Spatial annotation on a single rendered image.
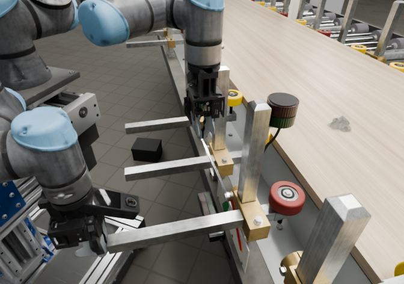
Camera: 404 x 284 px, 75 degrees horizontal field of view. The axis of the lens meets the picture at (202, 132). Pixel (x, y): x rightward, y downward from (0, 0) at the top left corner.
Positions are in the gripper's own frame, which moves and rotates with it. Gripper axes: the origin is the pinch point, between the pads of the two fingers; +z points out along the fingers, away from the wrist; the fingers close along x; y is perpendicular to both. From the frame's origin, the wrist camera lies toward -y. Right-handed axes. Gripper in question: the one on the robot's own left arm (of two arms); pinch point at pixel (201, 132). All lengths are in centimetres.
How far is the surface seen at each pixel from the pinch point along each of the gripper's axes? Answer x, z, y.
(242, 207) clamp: 5.8, 10.4, 17.8
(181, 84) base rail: 8, 27, -86
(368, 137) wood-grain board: 51, 7, 4
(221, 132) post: 8.1, 7.2, -8.3
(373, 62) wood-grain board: 97, 7, -48
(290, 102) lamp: 13.3, -16.3, 16.6
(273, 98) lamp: 10.9, -16.3, 14.4
